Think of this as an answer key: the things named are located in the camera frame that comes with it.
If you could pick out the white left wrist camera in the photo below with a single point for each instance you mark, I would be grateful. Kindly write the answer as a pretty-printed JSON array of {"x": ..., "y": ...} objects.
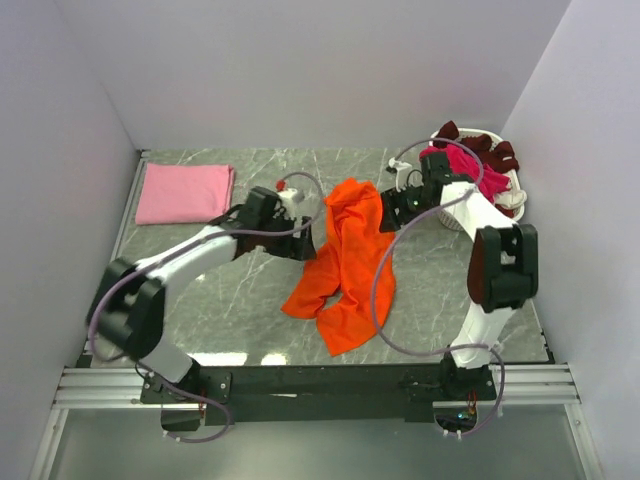
[{"x": 290, "y": 198}]

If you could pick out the dark red t shirt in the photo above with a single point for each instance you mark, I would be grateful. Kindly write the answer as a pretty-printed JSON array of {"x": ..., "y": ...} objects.
[{"x": 492, "y": 150}]

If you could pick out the white laundry basket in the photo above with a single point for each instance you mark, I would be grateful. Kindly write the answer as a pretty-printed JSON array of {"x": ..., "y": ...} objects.
[{"x": 445, "y": 218}]

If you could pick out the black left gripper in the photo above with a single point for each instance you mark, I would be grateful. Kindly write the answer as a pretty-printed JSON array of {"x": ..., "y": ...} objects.
[{"x": 298, "y": 248}]

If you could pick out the orange t shirt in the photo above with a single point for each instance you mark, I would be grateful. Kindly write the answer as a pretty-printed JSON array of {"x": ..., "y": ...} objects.
[{"x": 340, "y": 289}]

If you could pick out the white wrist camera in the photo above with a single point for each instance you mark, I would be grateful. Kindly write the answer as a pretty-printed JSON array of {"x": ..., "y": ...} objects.
[
  {"x": 401, "y": 170},
  {"x": 290, "y": 198}
]

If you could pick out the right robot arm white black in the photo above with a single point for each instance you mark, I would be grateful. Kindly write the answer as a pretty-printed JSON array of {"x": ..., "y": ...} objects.
[{"x": 503, "y": 268}]

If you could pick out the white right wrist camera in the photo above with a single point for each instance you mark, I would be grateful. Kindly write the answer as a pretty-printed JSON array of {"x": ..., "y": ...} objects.
[{"x": 401, "y": 170}]

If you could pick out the aluminium frame rail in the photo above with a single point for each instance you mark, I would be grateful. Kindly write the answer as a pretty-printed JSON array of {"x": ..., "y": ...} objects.
[{"x": 120, "y": 388}]

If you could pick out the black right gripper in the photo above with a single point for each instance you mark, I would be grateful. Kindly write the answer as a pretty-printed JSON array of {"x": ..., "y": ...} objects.
[{"x": 391, "y": 200}]

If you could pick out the folded pink t shirt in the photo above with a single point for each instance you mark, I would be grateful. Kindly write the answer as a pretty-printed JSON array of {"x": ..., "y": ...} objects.
[{"x": 181, "y": 194}]

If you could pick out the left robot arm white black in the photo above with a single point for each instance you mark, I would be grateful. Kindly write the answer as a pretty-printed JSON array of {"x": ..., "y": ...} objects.
[{"x": 129, "y": 308}]

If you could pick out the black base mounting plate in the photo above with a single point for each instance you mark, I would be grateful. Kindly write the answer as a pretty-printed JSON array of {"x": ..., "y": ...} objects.
[{"x": 335, "y": 392}]

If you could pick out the magenta t shirt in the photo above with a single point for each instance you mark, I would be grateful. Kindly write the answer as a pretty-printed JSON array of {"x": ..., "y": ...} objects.
[{"x": 492, "y": 183}]

